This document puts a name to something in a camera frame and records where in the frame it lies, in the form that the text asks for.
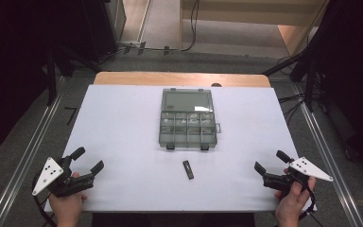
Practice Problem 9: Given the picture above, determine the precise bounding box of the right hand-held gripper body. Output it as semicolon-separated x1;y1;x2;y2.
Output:
262;156;335;192

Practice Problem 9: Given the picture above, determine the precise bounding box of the light wooden furniture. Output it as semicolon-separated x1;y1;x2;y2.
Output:
179;0;330;57

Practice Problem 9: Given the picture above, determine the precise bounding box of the black floor cable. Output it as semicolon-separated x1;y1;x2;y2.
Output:
145;0;201;53

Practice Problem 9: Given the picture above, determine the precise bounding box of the person's right hand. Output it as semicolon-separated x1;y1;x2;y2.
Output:
274;167;317;227

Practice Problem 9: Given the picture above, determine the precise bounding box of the black metal stand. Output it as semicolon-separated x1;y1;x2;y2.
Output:
262;51;318;114
44;46;77;107

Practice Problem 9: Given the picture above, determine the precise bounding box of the small black rectangular stick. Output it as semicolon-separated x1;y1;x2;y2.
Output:
182;159;196;181

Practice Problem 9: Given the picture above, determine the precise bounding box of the wooden table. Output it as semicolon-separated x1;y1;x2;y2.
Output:
93;71;272;89

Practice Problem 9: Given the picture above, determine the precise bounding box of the right hand-held gripper black cable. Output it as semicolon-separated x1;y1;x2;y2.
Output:
297;180;326;227

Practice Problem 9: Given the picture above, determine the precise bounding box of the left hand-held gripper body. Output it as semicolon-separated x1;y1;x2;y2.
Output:
31;156;95;199

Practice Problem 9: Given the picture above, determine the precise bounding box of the white table board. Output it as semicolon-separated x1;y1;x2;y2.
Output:
43;83;318;213

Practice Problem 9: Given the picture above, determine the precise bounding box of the bundle of black floor cables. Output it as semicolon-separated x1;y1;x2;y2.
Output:
277;91;307;125

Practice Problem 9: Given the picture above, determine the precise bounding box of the black curtain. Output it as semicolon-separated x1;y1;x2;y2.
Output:
308;0;363;171
0;0;89;160

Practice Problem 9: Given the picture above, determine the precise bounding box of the hand-held gripper black cable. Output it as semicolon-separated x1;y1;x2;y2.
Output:
31;173;59;227
297;180;326;227

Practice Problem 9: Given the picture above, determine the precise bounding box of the metal floor rail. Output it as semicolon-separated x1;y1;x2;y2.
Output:
0;75;66;227
291;83;363;227

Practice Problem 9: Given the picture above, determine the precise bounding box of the clear plastic compartment box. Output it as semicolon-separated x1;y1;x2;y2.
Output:
158;87;222;151

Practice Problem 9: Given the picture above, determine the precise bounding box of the left hand-held gripper black cable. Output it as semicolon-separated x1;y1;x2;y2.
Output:
31;173;59;227

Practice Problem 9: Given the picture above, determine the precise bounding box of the dark cabinet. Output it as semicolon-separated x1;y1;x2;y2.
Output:
81;0;128;62

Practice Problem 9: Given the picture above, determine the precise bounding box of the person's left hand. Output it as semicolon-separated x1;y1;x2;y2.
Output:
48;171;89;227

